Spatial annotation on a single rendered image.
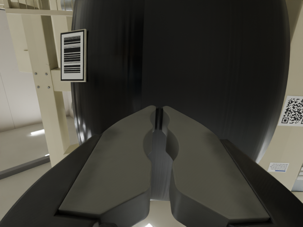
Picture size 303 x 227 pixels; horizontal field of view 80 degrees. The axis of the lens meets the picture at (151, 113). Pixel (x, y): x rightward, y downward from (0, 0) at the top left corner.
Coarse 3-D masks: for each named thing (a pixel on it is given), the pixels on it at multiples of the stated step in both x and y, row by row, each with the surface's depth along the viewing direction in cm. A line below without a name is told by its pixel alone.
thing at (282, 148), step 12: (288, 0) 38; (300, 0) 35; (288, 12) 38; (300, 12) 35; (300, 24) 36; (300, 36) 37; (300, 48) 38; (300, 60) 38; (300, 72) 39; (288, 84) 40; (300, 84) 40; (276, 132) 45; (288, 132) 45; (300, 132) 45; (276, 144) 46; (288, 144) 46; (300, 144) 46; (264, 156) 47; (276, 156) 47; (288, 156) 47; (300, 156) 47; (264, 168) 49; (288, 168) 49; (288, 180) 50
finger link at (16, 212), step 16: (64, 160) 7; (80, 160) 7; (48, 176) 6; (64, 176) 6; (32, 192) 6; (48, 192) 6; (64, 192) 6; (16, 208) 5; (32, 208) 5; (48, 208) 5; (0, 224) 5; (16, 224) 5; (32, 224) 5; (48, 224) 5; (64, 224) 5; (80, 224) 5; (96, 224) 5
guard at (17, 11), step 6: (6, 0) 70; (48, 0) 71; (6, 6) 71; (72, 6) 71; (6, 12) 72; (12, 12) 72; (18, 12) 72; (24, 12) 72; (30, 12) 72; (36, 12) 72; (42, 12) 72; (48, 12) 72; (54, 12) 72; (60, 12) 72; (66, 12) 72; (72, 12) 72
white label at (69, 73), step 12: (60, 36) 22; (72, 36) 22; (84, 36) 21; (60, 48) 22; (72, 48) 22; (84, 48) 21; (60, 60) 23; (72, 60) 22; (84, 60) 21; (60, 72) 23; (72, 72) 22; (84, 72) 21
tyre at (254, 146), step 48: (96, 0) 21; (144, 0) 20; (192, 0) 20; (240, 0) 20; (96, 48) 21; (144, 48) 20; (192, 48) 20; (240, 48) 20; (288, 48) 23; (96, 96) 21; (144, 96) 21; (192, 96) 21; (240, 96) 21; (240, 144) 23
